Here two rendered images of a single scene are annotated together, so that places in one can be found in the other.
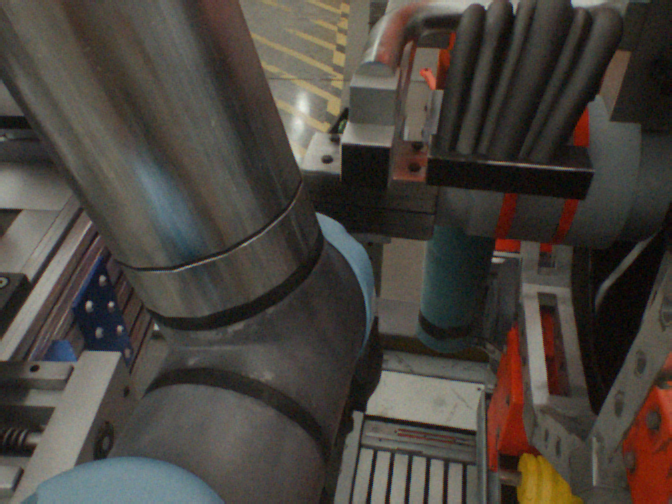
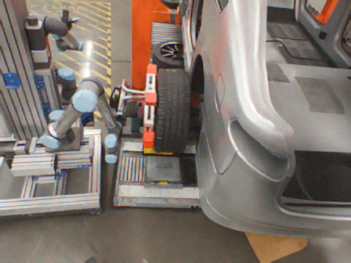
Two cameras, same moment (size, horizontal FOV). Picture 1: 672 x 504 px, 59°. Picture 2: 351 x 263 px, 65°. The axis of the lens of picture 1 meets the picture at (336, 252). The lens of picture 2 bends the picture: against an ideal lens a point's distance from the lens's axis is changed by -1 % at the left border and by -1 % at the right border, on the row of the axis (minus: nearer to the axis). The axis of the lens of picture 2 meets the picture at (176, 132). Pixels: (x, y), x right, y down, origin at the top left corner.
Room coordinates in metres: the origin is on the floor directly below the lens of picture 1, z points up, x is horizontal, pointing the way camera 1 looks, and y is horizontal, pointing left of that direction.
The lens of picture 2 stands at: (-1.19, 0.06, 2.31)
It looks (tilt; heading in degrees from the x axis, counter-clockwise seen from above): 45 degrees down; 341
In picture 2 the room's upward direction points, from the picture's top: 9 degrees clockwise
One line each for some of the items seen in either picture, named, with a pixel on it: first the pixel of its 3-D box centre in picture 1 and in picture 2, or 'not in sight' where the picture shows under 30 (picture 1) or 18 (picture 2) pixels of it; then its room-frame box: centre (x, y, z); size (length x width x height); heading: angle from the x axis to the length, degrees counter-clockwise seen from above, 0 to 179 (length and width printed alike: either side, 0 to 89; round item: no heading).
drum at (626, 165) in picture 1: (531, 167); (139, 109); (0.48, -0.19, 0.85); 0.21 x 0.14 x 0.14; 80
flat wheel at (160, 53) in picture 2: not in sight; (177, 59); (1.98, -0.88, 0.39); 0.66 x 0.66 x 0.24
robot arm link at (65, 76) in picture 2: not in sight; (66, 77); (0.76, 0.36, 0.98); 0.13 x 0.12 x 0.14; 73
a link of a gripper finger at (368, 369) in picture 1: (346, 365); not in sight; (0.26, -0.01, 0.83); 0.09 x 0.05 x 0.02; 160
